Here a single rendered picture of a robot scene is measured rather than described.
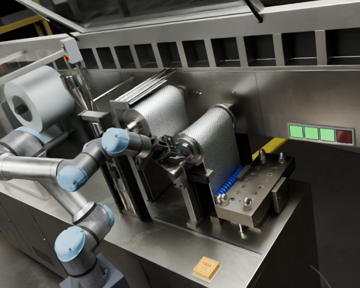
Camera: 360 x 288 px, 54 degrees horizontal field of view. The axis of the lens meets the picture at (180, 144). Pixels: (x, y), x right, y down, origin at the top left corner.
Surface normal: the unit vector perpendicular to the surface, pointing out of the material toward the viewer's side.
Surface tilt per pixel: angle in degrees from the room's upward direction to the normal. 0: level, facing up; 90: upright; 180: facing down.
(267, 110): 90
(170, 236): 0
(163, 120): 92
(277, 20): 90
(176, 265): 0
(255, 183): 0
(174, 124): 92
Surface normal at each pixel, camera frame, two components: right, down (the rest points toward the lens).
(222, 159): 0.77, 0.12
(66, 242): -0.30, -0.77
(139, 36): -0.59, 0.52
